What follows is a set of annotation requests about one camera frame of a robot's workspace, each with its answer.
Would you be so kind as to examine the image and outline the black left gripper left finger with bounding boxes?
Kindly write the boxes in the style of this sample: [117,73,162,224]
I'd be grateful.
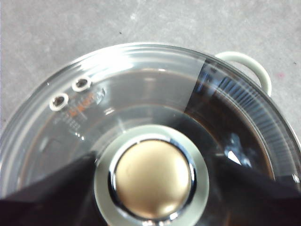
[0,152,104,226]

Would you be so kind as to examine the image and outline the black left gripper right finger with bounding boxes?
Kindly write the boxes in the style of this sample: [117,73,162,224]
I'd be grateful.
[206,156,301,226]

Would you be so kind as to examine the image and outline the glass lid with green knob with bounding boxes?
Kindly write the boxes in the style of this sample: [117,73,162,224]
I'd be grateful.
[0,42,301,226]

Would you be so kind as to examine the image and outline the pale green electric pot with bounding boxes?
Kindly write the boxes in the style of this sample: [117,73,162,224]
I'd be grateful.
[214,51,273,97]

